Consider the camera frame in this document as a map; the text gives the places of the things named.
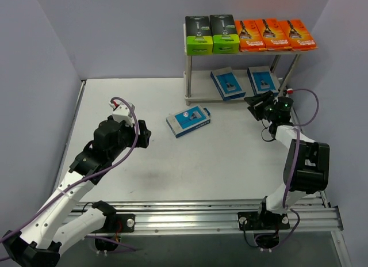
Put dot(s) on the white two-tier shelf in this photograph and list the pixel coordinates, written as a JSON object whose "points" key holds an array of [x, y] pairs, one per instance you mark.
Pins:
{"points": [[200, 89]]}

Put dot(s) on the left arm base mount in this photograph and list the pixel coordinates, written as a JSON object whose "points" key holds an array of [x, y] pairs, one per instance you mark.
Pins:
{"points": [[119, 223]]}

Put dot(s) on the orange razor box front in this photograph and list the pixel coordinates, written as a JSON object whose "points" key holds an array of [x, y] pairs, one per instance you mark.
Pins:
{"points": [[273, 35]]}

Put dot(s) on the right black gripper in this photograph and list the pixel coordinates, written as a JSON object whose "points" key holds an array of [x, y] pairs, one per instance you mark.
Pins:
{"points": [[261, 106]]}

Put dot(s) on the blue razor box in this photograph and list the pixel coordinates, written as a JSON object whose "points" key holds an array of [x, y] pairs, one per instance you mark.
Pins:
{"points": [[188, 120], [263, 80], [227, 84]]}

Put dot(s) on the aluminium rail frame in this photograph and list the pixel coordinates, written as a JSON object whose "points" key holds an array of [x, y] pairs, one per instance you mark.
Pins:
{"points": [[220, 216]]}

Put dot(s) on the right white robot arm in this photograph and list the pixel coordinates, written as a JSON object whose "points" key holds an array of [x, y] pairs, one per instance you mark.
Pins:
{"points": [[306, 168]]}

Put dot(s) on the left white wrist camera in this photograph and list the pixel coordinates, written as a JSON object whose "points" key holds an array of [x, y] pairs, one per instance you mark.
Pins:
{"points": [[122, 113]]}

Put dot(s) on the orange razor box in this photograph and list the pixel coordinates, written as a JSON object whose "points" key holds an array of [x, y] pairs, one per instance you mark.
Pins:
{"points": [[298, 36], [249, 36], [273, 35]]}

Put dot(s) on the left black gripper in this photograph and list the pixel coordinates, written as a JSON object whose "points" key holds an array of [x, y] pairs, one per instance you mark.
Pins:
{"points": [[142, 133]]}

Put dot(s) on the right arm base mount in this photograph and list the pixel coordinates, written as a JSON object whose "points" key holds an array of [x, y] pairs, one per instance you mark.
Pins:
{"points": [[266, 227]]}

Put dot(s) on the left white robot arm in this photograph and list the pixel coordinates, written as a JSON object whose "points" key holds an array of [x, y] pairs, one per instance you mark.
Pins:
{"points": [[45, 239]]}

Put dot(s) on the black green razor box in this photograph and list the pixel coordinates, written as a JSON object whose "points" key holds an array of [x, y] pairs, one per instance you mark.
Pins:
{"points": [[198, 35], [224, 34]]}

